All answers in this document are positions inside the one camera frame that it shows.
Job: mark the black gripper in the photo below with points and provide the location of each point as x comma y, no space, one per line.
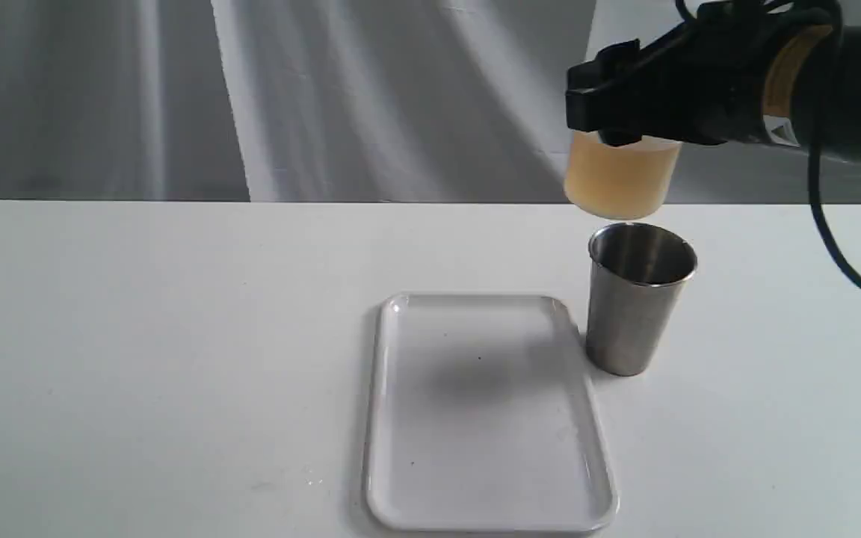
702,83

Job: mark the clear plastic squeeze bottle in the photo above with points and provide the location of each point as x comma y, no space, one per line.
619,183

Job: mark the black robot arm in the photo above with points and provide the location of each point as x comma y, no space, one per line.
778,73

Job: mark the stainless steel cup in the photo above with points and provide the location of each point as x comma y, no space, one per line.
637,272

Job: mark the white plastic tray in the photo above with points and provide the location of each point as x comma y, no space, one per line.
482,420

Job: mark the grey backdrop cloth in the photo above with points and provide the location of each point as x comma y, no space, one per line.
297,101

